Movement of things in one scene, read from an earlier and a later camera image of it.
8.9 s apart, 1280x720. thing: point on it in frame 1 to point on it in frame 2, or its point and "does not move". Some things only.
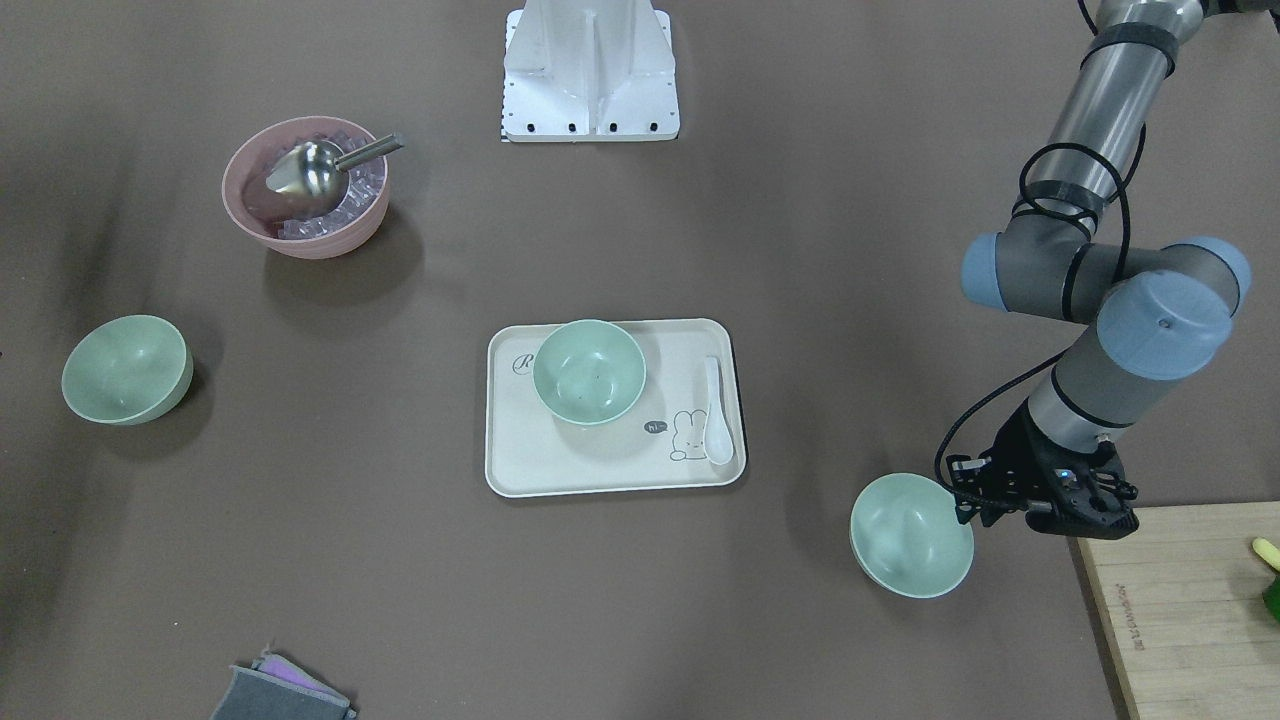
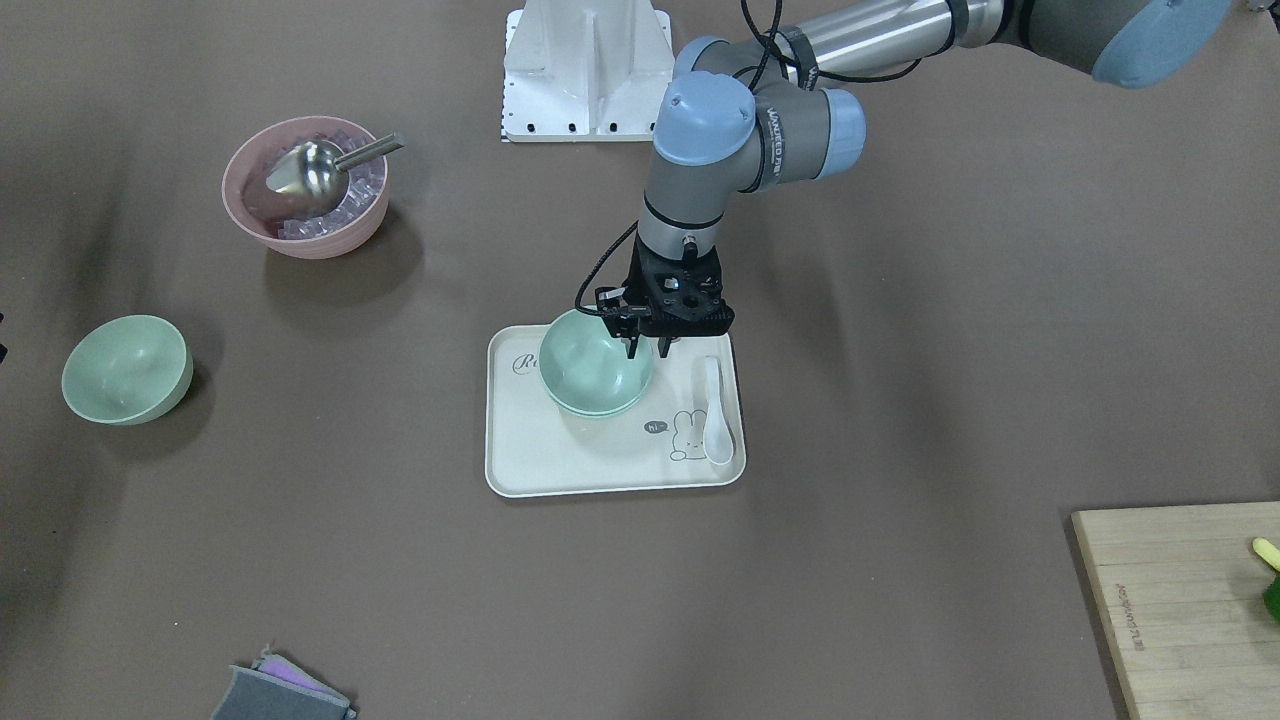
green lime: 1271,597 does not move
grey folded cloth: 274,690 does not move
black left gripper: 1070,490 to 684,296
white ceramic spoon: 718,438 does not move
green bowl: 906,536 to 586,364
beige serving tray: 659,443 does not move
